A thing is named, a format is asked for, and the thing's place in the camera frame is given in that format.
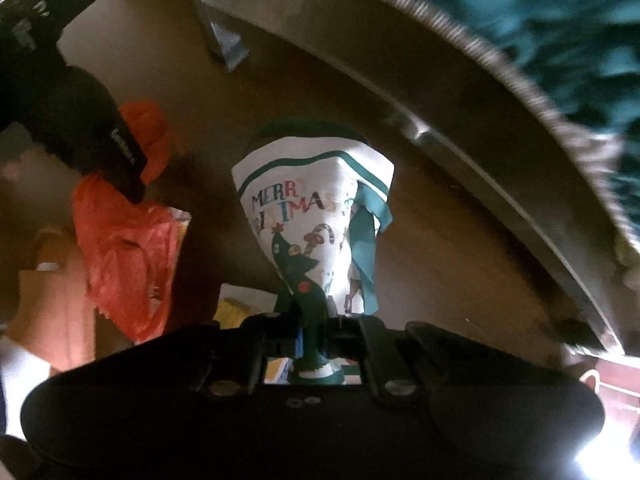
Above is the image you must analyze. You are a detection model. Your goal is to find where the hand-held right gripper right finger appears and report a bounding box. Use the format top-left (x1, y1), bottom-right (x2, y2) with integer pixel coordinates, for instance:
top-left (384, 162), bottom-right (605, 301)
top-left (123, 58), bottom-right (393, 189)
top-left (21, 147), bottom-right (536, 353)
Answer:
top-left (325, 310), bottom-right (453, 407)

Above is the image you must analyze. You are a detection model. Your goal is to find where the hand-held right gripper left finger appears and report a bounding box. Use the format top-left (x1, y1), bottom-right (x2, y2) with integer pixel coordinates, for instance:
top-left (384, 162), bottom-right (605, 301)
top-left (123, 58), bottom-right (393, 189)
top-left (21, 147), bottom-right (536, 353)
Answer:
top-left (167, 310), bottom-right (307, 402)

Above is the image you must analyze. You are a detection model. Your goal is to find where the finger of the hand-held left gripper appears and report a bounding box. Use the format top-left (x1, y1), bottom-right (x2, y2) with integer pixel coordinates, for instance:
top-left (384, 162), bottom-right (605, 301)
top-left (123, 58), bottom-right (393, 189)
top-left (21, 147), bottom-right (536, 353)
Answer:
top-left (60, 67), bottom-right (149, 204)

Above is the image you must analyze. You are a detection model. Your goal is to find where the white Merry Christmas gift bag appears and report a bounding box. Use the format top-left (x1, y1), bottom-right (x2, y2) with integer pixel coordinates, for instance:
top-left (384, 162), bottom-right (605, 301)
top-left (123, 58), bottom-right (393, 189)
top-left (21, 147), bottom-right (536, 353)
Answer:
top-left (231, 132), bottom-right (396, 386)

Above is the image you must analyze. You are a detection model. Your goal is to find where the orange plastic bag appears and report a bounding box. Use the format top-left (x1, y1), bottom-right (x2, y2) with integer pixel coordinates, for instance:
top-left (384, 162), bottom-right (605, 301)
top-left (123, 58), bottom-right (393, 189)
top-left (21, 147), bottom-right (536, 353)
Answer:
top-left (71, 100), bottom-right (181, 345)

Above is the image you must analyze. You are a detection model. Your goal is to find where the teal knit rug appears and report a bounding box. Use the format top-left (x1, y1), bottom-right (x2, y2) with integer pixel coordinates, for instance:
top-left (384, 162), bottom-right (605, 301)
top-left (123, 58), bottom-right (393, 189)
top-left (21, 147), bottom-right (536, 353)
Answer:
top-left (350, 0), bottom-right (640, 266)

